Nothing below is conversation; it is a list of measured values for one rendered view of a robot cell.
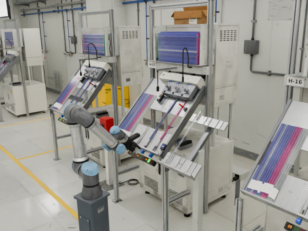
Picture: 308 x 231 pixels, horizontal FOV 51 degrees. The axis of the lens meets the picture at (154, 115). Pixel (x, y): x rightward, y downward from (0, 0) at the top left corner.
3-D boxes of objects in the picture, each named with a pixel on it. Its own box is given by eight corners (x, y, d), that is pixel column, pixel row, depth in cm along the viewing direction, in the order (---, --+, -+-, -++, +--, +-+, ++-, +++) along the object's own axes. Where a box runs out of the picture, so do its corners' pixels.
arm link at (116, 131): (106, 132, 248) (113, 123, 250) (115, 139, 255) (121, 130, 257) (112, 134, 242) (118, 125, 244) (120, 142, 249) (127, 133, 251)
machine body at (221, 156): (187, 220, 293) (187, 156, 277) (140, 192, 345) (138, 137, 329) (231, 196, 333) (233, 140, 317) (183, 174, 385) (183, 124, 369)
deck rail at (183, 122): (163, 159, 258) (159, 155, 255) (162, 158, 260) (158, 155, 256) (207, 90, 277) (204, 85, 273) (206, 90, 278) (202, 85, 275)
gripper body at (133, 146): (127, 151, 265) (118, 143, 257) (133, 142, 267) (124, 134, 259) (133, 153, 259) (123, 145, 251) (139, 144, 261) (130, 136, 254)
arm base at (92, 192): (91, 202, 221) (90, 189, 218) (76, 195, 229) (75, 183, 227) (107, 193, 233) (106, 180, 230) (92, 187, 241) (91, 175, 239)
